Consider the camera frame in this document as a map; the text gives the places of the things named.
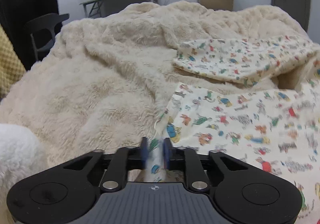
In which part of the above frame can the cream fluffy blanket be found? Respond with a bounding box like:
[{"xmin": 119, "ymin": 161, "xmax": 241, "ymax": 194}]
[{"xmin": 1, "ymin": 1, "xmax": 308, "ymax": 166}]

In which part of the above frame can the white fluffy plush object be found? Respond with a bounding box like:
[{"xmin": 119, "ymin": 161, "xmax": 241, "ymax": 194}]
[{"xmin": 0, "ymin": 123, "xmax": 48, "ymax": 224}]

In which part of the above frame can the black plastic chair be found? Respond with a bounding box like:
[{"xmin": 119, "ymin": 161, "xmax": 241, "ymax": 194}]
[{"xmin": 26, "ymin": 13, "xmax": 70, "ymax": 61}]

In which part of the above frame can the black curtain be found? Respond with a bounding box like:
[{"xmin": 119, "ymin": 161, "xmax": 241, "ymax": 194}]
[{"xmin": 1, "ymin": 0, "xmax": 59, "ymax": 70}]

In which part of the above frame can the grey folding table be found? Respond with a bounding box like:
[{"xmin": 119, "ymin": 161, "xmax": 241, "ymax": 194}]
[{"xmin": 80, "ymin": 0, "xmax": 158, "ymax": 18}]

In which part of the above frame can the yellow checkered towel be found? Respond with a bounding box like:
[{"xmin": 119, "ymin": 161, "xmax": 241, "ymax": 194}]
[{"xmin": 0, "ymin": 26, "xmax": 26, "ymax": 99}]

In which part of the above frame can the cartoon print cream garment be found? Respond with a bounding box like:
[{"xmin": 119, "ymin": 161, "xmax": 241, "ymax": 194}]
[{"xmin": 155, "ymin": 35, "xmax": 319, "ymax": 223}]

